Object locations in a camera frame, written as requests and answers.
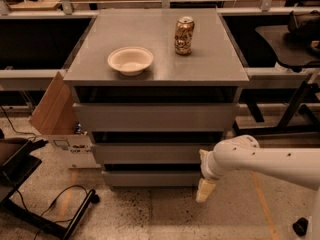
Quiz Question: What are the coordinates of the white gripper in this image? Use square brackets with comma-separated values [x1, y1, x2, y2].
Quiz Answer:
[196, 149, 221, 203]

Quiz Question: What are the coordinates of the grey bottom drawer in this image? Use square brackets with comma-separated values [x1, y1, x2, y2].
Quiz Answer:
[102, 171, 200, 187]

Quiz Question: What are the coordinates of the grey drawer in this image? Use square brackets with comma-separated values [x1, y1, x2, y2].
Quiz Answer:
[92, 143, 215, 164]
[73, 103, 239, 132]
[102, 171, 200, 187]

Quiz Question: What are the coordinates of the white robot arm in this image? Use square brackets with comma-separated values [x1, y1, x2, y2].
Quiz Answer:
[196, 135, 320, 240]

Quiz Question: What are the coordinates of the grey middle drawer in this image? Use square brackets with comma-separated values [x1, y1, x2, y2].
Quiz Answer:
[92, 143, 215, 164]

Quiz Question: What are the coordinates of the grey drawer cabinet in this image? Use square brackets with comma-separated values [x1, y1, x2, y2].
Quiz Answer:
[64, 9, 244, 173]

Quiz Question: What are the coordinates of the grey top drawer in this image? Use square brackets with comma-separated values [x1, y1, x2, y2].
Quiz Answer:
[73, 103, 239, 132]

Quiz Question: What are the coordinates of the black caster wheel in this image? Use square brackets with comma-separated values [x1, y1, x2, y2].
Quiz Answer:
[292, 217, 308, 237]

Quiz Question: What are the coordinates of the white printed box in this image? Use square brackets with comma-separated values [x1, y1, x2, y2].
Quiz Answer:
[48, 134, 100, 168]

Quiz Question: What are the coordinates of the white paper bowl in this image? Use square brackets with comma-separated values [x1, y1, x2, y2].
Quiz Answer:
[107, 47, 154, 76]

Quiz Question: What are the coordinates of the gold soda can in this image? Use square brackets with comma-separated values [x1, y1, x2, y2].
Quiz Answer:
[174, 16, 195, 55]

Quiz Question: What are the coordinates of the brown cardboard box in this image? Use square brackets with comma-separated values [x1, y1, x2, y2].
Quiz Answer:
[29, 73, 78, 135]

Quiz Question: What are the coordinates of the black office chair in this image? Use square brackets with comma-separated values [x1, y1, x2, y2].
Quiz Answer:
[255, 10, 320, 72]

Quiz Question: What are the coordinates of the black stand base left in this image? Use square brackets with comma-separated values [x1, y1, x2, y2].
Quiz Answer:
[0, 137, 101, 240]

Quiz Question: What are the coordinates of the grey aluminium rail frame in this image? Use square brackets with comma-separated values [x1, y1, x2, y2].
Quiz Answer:
[1, 0, 319, 88]

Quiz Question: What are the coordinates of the black table leg frame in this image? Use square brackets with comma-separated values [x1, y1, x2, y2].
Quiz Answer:
[233, 80, 320, 136]

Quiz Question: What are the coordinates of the black floor cable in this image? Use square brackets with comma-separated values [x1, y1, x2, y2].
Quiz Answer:
[0, 104, 38, 139]

